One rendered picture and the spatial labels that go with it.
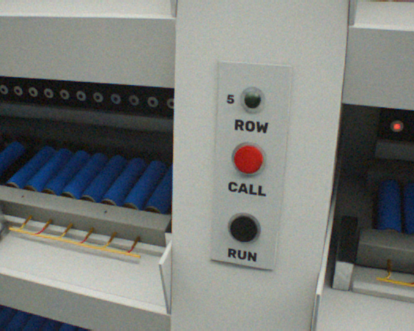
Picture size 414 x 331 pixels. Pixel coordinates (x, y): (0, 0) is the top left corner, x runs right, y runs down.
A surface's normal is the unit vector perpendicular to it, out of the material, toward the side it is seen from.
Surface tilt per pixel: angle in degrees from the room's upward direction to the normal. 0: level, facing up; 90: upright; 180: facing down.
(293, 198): 90
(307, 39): 90
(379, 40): 108
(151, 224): 18
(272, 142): 90
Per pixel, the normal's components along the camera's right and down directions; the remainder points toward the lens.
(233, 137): -0.31, 0.26
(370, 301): -0.07, -0.83
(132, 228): -0.31, 0.54
